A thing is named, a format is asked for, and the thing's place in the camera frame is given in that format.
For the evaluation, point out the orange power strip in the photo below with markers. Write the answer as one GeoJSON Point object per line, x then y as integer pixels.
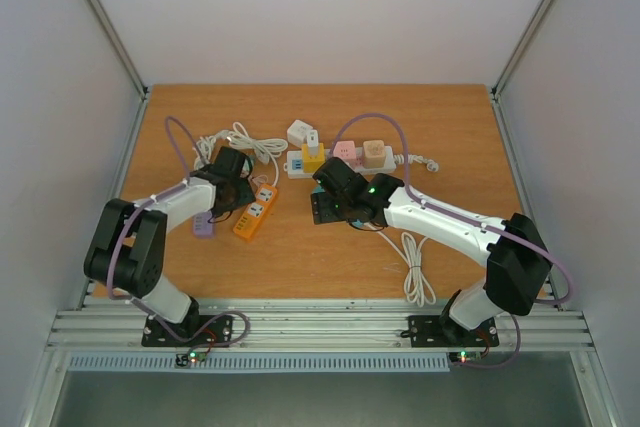
{"type": "Point", "coordinates": [255, 213]}

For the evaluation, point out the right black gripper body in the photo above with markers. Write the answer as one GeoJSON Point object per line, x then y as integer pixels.
{"type": "Point", "coordinates": [323, 208]}

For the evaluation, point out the white cube charger back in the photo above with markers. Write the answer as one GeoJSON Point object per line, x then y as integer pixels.
{"type": "Point", "coordinates": [297, 132]}

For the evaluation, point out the grey slotted cable duct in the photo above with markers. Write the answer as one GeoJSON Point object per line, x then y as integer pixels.
{"type": "Point", "coordinates": [261, 363]}

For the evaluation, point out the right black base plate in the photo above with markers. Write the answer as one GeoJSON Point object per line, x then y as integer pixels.
{"type": "Point", "coordinates": [427, 331]}

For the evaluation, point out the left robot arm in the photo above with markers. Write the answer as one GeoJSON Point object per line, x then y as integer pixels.
{"type": "Point", "coordinates": [126, 253]}

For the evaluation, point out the purple power strip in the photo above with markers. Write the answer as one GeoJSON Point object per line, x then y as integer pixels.
{"type": "Point", "coordinates": [203, 226]}

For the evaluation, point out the white square charger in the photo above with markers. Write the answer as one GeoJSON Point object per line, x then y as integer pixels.
{"type": "Point", "coordinates": [313, 144]}

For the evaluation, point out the yellow cube socket adapter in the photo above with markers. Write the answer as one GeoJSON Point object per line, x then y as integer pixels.
{"type": "Point", "coordinates": [312, 160]}

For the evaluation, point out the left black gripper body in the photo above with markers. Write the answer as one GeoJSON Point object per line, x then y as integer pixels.
{"type": "Point", "coordinates": [240, 198]}

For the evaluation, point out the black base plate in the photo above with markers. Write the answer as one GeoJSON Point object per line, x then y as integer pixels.
{"type": "Point", "coordinates": [427, 331]}
{"type": "Point", "coordinates": [207, 329]}

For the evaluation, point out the aluminium rail frame front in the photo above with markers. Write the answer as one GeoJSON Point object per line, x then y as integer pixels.
{"type": "Point", "coordinates": [314, 325]}

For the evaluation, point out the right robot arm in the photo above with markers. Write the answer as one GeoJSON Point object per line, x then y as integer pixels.
{"type": "Point", "coordinates": [512, 251]}

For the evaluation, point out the pink cube socket adapter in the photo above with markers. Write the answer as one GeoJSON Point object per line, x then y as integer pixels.
{"type": "Point", "coordinates": [345, 150]}

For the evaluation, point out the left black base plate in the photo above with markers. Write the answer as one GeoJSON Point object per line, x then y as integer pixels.
{"type": "Point", "coordinates": [207, 329]}

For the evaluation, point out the beige cube socket adapter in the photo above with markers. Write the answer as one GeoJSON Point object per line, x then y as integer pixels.
{"type": "Point", "coordinates": [374, 154]}

